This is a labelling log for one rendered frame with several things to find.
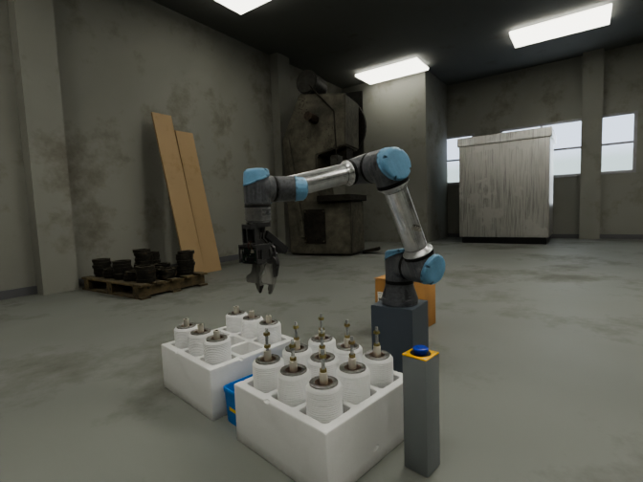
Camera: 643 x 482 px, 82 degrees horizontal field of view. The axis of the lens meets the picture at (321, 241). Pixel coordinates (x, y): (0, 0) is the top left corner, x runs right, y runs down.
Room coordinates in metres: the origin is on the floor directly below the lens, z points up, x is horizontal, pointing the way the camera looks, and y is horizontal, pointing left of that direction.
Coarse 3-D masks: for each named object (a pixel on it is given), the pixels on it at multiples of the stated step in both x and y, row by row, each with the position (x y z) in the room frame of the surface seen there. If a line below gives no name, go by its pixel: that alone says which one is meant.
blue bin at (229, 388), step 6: (246, 378) 1.27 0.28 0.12; (228, 384) 1.22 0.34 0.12; (228, 390) 1.18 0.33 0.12; (228, 396) 1.19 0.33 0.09; (228, 402) 1.19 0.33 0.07; (234, 402) 1.16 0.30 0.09; (228, 408) 1.19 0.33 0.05; (234, 408) 1.16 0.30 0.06; (228, 414) 1.20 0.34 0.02; (234, 414) 1.17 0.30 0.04; (228, 420) 1.20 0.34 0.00; (234, 420) 1.17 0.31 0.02
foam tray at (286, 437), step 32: (256, 416) 1.01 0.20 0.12; (288, 416) 0.92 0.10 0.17; (352, 416) 0.89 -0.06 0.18; (384, 416) 0.99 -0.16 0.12; (256, 448) 1.02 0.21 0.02; (288, 448) 0.92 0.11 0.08; (320, 448) 0.84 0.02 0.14; (352, 448) 0.89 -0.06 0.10; (384, 448) 0.99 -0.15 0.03; (320, 480) 0.84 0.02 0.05; (352, 480) 0.89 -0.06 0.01
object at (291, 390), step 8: (280, 376) 0.99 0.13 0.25; (288, 376) 0.98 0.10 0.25; (296, 376) 0.98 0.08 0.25; (304, 376) 0.98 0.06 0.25; (280, 384) 0.98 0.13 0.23; (288, 384) 0.97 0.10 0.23; (296, 384) 0.97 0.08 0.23; (304, 384) 0.98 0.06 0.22; (280, 392) 0.98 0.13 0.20; (288, 392) 0.97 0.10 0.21; (296, 392) 0.97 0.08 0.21; (304, 392) 0.98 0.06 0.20; (280, 400) 0.98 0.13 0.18; (288, 400) 0.97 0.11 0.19; (296, 400) 0.97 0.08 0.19; (304, 400) 0.98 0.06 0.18
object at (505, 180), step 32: (544, 128) 6.04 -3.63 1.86; (480, 160) 6.62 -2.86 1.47; (512, 160) 6.33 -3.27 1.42; (544, 160) 6.06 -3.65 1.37; (480, 192) 6.62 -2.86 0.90; (512, 192) 6.33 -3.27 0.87; (544, 192) 6.06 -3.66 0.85; (480, 224) 6.62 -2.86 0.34; (512, 224) 6.33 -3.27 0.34; (544, 224) 6.05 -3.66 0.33
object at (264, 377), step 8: (280, 360) 1.09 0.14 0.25; (256, 368) 1.06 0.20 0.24; (264, 368) 1.05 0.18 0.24; (272, 368) 1.05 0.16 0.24; (256, 376) 1.06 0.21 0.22; (264, 376) 1.05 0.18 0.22; (272, 376) 1.05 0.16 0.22; (256, 384) 1.06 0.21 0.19; (264, 384) 1.05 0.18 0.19; (272, 384) 1.05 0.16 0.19; (264, 392) 1.05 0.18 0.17
